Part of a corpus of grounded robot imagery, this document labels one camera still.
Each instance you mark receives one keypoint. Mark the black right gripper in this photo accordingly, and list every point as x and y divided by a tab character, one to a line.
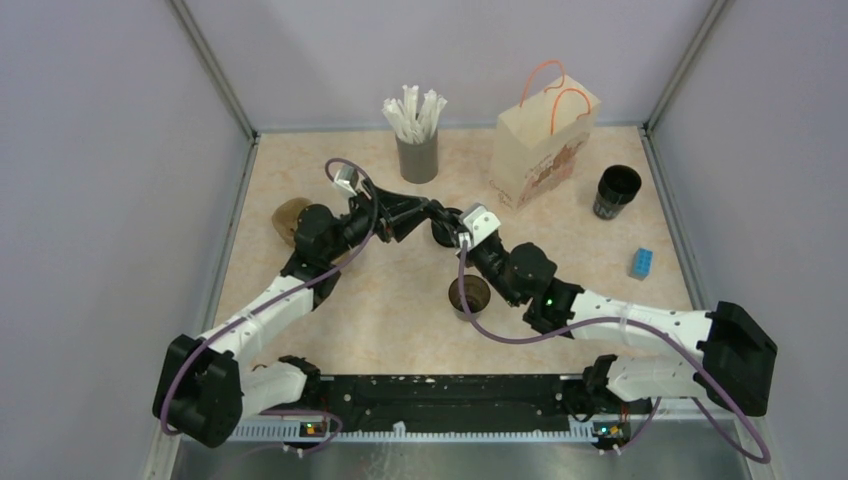
472	251

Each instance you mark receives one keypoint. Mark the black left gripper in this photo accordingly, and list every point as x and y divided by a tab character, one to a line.
396	214

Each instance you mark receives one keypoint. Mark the translucent brown plastic cup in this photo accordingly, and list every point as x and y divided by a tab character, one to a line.
469	296

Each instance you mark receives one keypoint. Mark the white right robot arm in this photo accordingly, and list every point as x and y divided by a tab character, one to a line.
721	354

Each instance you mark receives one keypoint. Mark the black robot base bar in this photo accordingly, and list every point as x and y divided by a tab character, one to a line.
444	404

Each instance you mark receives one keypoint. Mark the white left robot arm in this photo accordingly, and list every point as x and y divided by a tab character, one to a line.
204	390

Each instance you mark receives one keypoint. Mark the white wrapped straws bundle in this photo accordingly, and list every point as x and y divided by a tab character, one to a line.
415	116

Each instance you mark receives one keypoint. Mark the teddy bear paper bag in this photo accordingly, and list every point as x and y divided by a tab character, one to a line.
536	142

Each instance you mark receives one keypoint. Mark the black paper cup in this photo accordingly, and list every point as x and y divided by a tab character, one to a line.
617	187

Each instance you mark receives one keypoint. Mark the blue toy brick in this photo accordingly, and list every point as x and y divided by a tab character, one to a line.
641	264

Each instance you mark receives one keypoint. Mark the brown pulp cup carrier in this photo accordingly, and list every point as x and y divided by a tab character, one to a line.
285	219

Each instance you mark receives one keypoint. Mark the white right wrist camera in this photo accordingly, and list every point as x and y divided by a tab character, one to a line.
477	223

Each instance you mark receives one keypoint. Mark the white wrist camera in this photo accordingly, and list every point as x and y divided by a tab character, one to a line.
477	223
346	180

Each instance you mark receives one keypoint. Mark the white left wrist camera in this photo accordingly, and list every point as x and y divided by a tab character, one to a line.
346	180

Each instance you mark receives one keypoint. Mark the aluminium frame rail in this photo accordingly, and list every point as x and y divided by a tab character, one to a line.
224	138

